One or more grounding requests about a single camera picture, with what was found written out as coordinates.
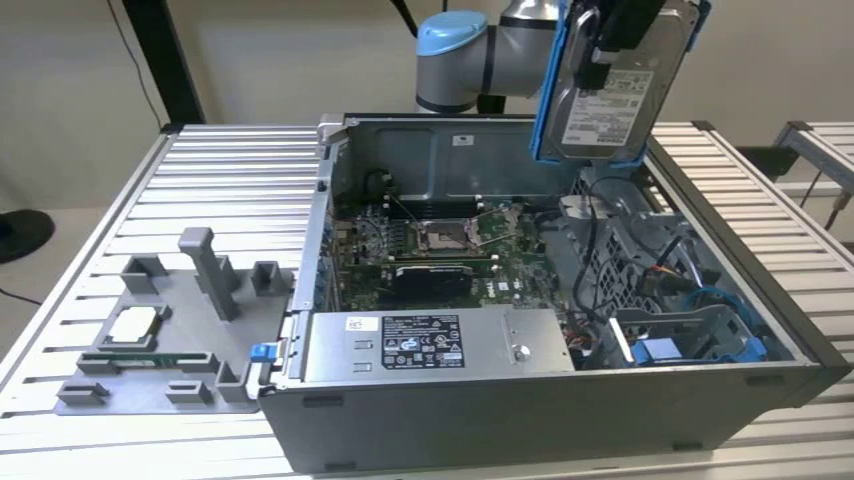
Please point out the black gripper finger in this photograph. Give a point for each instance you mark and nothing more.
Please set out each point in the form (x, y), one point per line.
(588, 60)

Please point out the hard disk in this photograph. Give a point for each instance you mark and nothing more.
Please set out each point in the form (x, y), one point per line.
(615, 115)

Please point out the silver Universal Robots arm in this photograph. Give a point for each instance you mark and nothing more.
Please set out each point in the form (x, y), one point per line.
(454, 60)

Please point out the grey metal disk bay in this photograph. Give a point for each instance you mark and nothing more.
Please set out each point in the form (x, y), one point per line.
(668, 225)

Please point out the blue disk carrier in bay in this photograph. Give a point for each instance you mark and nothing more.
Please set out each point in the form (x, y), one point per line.
(657, 350)

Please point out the black RAM slots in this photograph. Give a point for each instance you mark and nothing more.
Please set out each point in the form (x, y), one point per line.
(437, 206)

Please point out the thin metal locking lever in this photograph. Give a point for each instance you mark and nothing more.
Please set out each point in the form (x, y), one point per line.
(497, 239)
(408, 210)

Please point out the metal slat side table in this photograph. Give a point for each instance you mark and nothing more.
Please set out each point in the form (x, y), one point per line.
(824, 150)

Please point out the CPU socket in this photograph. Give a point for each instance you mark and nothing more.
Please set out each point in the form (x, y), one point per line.
(444, 236)

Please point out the green motherboard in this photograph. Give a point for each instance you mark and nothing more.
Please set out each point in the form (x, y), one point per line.
(521, 280)

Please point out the black graphics card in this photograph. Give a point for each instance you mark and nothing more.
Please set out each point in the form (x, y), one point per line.
(430, 285)

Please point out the silver power supply unit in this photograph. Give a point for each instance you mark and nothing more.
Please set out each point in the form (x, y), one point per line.
(481, 345)

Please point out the open dark grey PC case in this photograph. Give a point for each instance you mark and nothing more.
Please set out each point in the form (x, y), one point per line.
(508, 420)

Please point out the blue case latch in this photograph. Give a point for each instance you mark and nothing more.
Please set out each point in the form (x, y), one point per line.
(262, 351)

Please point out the grey plastic parts rack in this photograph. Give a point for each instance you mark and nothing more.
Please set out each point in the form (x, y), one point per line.
(201, 345)

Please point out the silver CPU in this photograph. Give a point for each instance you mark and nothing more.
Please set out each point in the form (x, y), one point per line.
(134, 325)

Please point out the green RAM stick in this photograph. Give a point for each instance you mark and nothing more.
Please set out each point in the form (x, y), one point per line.
(168, 358)

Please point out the black round stand base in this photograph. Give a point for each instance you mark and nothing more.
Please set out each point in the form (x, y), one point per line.
(23, 235)

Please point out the black table bracket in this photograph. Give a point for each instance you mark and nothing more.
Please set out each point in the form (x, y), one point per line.
(768, 160)

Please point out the black metal post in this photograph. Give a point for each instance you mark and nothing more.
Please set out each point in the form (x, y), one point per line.
(168, 60)

